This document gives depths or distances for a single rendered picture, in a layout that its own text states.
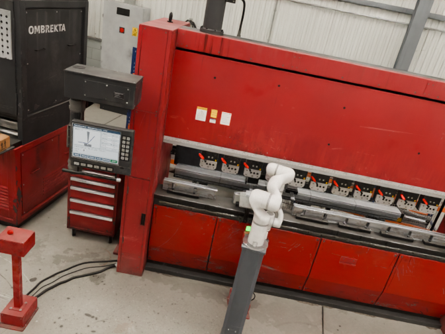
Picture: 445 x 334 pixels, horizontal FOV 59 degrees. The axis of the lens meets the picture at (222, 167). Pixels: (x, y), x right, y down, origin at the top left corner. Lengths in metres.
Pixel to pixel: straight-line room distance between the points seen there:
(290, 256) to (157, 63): 2.10
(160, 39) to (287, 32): 4.60
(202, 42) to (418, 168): 2.10
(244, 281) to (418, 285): 1.87
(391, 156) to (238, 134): 1.31
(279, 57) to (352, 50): 4.34
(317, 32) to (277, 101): 4.23
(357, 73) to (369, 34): 4.18
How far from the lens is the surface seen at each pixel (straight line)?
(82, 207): 4.23
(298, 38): 7.45
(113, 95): 2.89
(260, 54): 3.20
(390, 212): 4.22
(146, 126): 3.25
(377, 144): 3.55
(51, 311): 3.73
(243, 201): 3.46
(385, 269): 4.08
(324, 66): 3.26
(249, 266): 3.00
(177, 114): 3.38
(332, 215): 3.78
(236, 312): 3.29
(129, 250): 3.86
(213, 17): 3.27
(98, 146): 3.02
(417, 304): 4.47
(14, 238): 3.17
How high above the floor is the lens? 2.65
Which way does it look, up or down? 24 degrees down
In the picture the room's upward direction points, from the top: 12 degrees clockwise
